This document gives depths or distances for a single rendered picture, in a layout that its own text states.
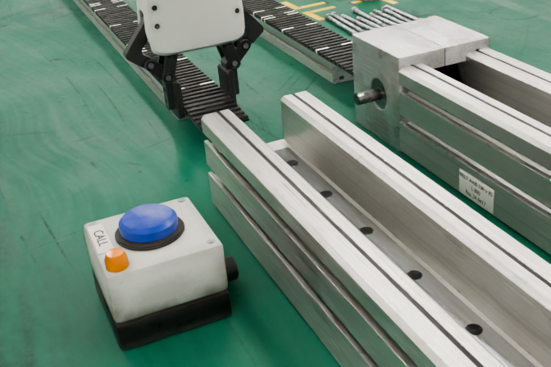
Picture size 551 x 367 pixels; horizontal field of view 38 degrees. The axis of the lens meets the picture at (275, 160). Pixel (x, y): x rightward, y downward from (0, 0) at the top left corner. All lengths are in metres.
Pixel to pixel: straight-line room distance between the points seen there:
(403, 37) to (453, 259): 0.34
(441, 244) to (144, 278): 0.19
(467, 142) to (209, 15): 0.29
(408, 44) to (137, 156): 0.29
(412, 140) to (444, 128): 0.06
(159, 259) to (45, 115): 0.47
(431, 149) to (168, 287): 0.29
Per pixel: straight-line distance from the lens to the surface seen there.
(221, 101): 0.84
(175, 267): 0.54
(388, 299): 0.43
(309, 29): 1.04
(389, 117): 0.78
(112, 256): 0.53
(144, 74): 1.01
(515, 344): 0.47
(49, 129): 0.93
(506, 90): 0.74
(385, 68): 0.77
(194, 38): 0.81
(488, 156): 0.66
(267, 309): 0.58
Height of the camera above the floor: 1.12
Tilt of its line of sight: 26 degrees down
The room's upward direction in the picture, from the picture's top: 5 degrees counter-clockwise
